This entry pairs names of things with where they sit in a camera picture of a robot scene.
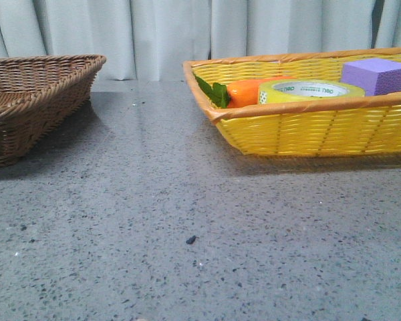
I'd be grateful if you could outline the yellow tape roll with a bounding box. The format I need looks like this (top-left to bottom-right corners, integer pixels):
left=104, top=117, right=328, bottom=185
left=258, top=79, right=365, bottom=104

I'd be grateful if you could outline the orange toy carrot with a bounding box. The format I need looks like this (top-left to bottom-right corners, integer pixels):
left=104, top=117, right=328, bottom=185
left=194, top=76, right=293, bottom=108

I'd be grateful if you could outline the white curtain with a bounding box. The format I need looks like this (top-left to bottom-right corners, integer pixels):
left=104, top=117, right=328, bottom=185
left=0, top=1, right=401, bottom=81

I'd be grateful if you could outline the yellow wicker basket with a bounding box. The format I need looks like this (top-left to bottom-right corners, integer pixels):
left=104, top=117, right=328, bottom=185
left=183, top=47, right=401, bottom=156

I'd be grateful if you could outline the brown wicker basket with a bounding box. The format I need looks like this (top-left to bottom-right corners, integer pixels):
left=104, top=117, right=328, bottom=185
left=0, top=54, right=106, bottom=167

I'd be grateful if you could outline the purple foam block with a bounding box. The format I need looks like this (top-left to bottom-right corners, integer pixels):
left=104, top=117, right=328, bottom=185
left=340, top=58, right=401, bottom=96

